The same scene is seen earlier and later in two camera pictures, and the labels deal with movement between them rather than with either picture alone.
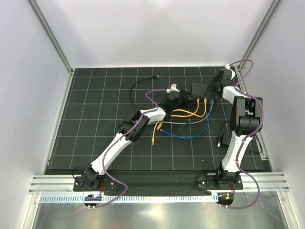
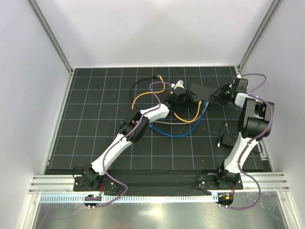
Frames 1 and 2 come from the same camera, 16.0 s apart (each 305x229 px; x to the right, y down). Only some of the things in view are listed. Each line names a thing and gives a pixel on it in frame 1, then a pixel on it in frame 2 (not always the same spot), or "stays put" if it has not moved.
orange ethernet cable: [183, 115] -> [161, 91]
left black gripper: [190, 100] stays put
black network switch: [198, 91] stays put
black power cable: [156, 76] stays put
